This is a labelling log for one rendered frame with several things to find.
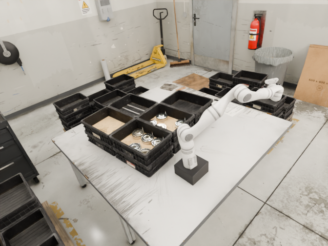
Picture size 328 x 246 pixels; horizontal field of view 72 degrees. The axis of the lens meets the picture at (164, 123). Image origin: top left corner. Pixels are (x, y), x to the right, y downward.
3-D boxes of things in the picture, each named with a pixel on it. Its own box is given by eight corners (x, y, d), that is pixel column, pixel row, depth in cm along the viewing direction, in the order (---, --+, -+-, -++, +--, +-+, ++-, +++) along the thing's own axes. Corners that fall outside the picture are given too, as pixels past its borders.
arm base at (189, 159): (199, 164, 157) (196, 146, 147) (188, 171, 153) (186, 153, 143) (190, 157, 163) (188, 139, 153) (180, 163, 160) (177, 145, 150)
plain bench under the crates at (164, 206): (278, 176, 239) (293, 122, 200) (174, 309, 155) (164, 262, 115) (172, 123, 341) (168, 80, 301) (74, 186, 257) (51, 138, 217)
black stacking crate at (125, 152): (174, 145, 173) (172, 133, 167) (147, 168, 156) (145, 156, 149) (138, 129, 196) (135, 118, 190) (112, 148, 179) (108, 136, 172)
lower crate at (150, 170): (175, 155, 180) (174, 144, 173) (150, 179, 162) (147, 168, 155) (140, 138, 203) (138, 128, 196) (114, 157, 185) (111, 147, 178)
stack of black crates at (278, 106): (279, 127, 284) (287, 95, 259) (268, 138, 269) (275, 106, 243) (250, 116, 310) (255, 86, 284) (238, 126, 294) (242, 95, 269)
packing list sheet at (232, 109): (246, 107, 228) (246, 107, 227) (233, 117, 216) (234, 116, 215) (218, 98, 249) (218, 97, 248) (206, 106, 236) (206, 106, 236)
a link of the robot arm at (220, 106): (240, 79, 138) (207, 104, 139) (250, 87, 131) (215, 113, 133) (243, 89, 144) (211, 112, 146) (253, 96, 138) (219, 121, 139)
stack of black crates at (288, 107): (293, 113, 306) (297, 98, 293) (283, 123, 290) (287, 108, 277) (264, 104, 331) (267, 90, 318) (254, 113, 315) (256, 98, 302)
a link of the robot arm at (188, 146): (174, 125, 142) (178, 145, 152) (180, 133, 135) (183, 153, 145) (188, 120, 144) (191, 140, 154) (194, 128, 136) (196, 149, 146)
